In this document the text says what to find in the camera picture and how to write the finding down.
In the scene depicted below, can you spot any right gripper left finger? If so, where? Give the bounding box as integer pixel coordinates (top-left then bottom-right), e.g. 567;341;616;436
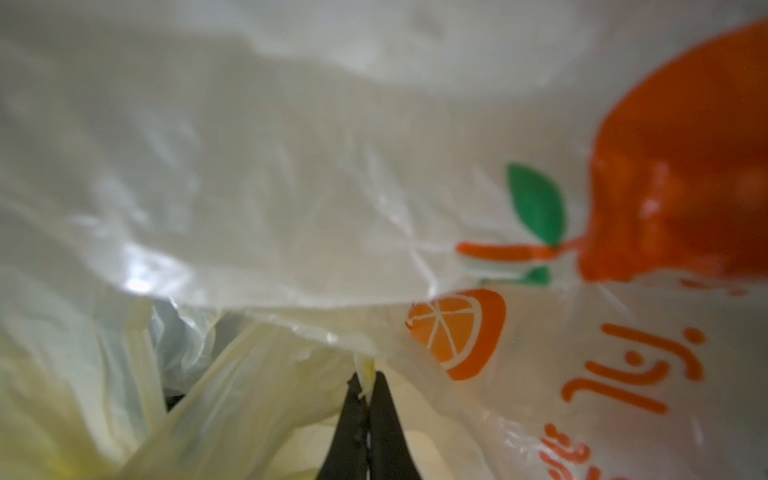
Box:
316;374;369;480

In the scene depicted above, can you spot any yellow translucent plastic bag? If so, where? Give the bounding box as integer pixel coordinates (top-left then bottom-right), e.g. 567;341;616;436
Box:
1;1;767;479

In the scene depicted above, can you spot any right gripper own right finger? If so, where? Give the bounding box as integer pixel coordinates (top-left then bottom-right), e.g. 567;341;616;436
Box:
368;371;422;480

